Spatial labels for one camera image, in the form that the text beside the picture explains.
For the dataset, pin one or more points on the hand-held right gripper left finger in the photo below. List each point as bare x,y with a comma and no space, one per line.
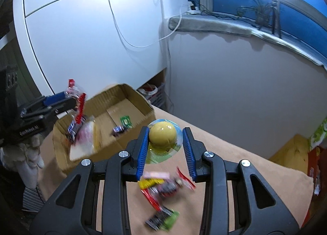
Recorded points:
141,153

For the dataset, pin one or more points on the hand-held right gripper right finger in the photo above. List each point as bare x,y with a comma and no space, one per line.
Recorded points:
189,153

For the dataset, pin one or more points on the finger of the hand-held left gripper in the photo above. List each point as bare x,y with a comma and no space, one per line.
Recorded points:
58,111
55,98

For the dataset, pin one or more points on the red trimmed clear packet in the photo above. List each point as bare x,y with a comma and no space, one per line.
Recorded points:
78,97

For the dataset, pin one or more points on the yellow ball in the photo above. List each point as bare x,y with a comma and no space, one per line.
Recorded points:
162,135

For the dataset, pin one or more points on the small dark candy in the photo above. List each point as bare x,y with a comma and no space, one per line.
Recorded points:
118,130

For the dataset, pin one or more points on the small green candy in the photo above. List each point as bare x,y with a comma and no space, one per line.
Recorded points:
125,121

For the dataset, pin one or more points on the pink label bread packet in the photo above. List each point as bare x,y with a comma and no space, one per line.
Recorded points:
84,143

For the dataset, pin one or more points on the cardboard box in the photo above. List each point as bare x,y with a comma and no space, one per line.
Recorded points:
132,101

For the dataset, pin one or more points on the pink snack packet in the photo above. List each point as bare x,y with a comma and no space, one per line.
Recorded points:
155,174

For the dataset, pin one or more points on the yellow snack packet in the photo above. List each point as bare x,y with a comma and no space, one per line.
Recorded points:
149,184

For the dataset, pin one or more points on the red trimmed dark packet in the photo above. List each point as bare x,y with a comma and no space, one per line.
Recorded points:
168,189

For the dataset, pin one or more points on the red white plastic bag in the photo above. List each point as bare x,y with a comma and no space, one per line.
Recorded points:
150,90

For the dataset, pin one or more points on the grey ribbed object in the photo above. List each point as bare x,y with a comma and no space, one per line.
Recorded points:
33,196

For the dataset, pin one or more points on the dark green snack packet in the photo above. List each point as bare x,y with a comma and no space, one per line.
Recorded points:
163,221

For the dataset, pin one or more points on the white cabinet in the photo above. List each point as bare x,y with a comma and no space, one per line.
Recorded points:
89,33

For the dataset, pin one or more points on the wooden low table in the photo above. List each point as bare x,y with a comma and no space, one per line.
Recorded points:
291,153

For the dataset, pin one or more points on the green gift bag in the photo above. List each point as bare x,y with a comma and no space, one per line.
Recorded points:
319,134

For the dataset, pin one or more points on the white power strip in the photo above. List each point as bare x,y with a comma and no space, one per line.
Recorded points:
194,10

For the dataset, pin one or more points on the potted plant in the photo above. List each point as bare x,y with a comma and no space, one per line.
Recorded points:
261,15

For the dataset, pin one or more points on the window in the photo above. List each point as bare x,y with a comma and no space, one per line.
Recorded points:
230,0

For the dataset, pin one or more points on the black tripod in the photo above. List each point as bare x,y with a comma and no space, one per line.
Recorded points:
275,18

